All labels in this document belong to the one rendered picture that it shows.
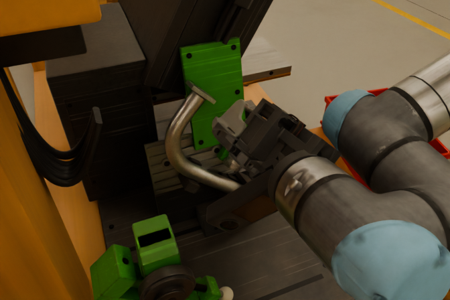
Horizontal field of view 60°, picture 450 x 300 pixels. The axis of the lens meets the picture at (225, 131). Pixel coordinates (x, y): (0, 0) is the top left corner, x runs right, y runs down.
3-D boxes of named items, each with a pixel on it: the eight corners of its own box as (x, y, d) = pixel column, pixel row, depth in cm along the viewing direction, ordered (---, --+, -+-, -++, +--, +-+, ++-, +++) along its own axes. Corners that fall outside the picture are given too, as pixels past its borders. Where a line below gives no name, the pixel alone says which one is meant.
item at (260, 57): (262, 47, 106) (262, 36, 104) (290, 76, 94) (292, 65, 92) (118, 74, 95) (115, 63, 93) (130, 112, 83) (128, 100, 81)
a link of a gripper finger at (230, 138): (235, 130, 54) (267, 160, 48) (227, 140, 55) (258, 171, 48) (211, 115, 52) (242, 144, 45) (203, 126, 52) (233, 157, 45)
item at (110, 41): (140, 112, 116) (120, 1, 94) (167, 182, 95) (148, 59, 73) (77, 126, 111) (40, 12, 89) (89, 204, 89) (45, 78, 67)
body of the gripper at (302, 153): (297, 124, 52) (354, 163, 42) (259, 174, 53) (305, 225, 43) (258, 94, 48) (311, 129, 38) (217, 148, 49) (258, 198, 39)
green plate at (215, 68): (233, 122, 89) (224, 30, 79) (247, 137, 81) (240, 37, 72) (184, 134, 85) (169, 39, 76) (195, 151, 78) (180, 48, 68)
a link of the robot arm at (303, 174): (327, 251, 39) (273, 222, 35) (303, 225, 43) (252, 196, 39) (373, 193, 38) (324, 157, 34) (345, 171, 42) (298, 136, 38)
